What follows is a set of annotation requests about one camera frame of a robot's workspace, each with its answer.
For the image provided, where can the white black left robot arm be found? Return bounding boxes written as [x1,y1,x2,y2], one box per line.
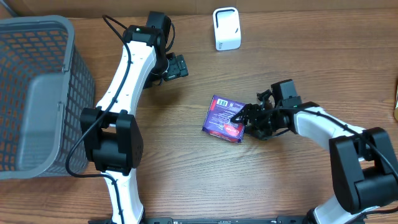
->
[80,11,188,223]

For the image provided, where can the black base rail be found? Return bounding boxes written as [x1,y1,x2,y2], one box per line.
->
[140,216,305,224]

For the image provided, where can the red purple pad package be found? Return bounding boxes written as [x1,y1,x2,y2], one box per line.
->
[202,95,244,143]

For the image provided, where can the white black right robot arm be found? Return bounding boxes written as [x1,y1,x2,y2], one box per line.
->
[231,79,397,223]

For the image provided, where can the white barcode scanner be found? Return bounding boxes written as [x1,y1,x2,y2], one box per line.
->
[213,7,241,51]

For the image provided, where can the gray plastic shopping basket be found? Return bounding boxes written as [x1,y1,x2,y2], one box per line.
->
[1,16,95,180]

